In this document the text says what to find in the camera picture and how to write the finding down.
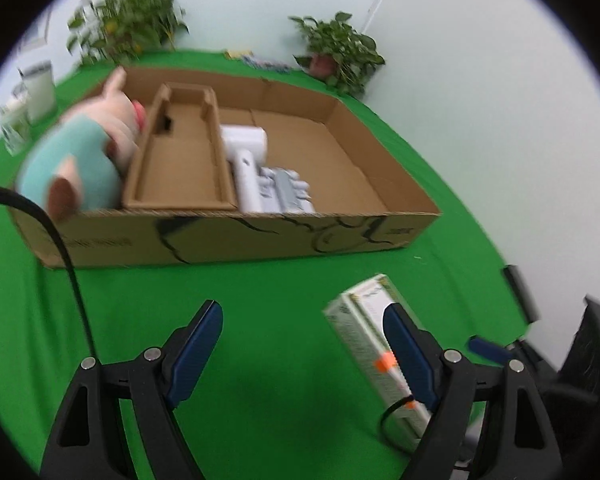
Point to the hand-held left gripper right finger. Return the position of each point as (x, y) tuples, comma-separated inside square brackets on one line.
[(407, 350)]

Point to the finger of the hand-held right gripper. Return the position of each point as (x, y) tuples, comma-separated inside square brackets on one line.
[(487, 347)]

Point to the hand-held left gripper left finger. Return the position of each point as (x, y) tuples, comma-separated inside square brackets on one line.
[(197, 350)]

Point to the green and white carton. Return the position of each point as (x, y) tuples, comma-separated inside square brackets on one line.
[(360, 320)]

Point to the large cardboard box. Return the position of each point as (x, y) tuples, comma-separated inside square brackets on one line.
[(230, 240)]

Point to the cardboard insert tray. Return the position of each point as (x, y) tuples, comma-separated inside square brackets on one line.
[(180, 170)]

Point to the grey ribbed plastic part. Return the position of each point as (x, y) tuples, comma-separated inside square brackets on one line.
[(287, 190)]

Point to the white hair dryer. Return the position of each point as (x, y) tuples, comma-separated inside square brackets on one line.
[(245, 140)]

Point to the pink pig plush toy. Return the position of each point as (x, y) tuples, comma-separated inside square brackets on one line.
[(70, 160)]

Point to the leaf-print paper cup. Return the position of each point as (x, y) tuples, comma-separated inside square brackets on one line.
[(16, 130)]

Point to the blue patterned packet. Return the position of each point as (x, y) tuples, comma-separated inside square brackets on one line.
[(267, 63)]

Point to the yellow flat packet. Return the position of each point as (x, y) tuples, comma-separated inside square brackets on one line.
[(237, 53)]

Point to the white jug with black lid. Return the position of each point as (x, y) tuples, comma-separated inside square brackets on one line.
[(39, 92)]

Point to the small potted plant pink pot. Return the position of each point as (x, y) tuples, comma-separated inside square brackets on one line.
[(340, 45)]

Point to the large bushy potted plant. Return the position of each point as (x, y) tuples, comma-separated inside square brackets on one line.
[(125, 25)]

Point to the large framed wall picture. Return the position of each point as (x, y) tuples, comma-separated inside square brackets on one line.
[(36, 30)]

